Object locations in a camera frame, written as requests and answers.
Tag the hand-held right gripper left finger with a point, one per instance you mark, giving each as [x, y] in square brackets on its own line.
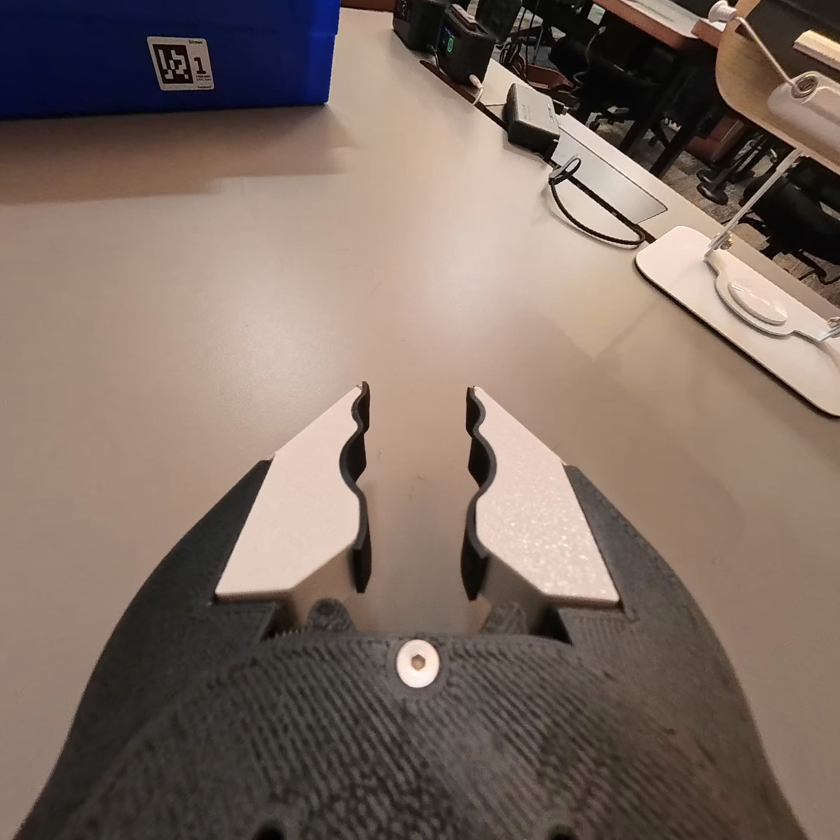
[295, 525]

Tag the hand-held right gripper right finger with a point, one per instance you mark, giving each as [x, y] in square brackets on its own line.
[544, 531]

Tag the blue plastic bin with tag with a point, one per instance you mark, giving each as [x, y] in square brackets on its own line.
[262, 52]

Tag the black office chair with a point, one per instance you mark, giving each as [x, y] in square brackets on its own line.
[590, 72]
[794, 197]

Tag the dark grey power adapter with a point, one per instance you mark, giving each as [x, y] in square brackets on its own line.
[531, 111]

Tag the black charger dock green light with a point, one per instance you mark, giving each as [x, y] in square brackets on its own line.
[469, 52]

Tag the brown wooden table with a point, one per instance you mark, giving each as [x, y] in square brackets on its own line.
[663, 23]

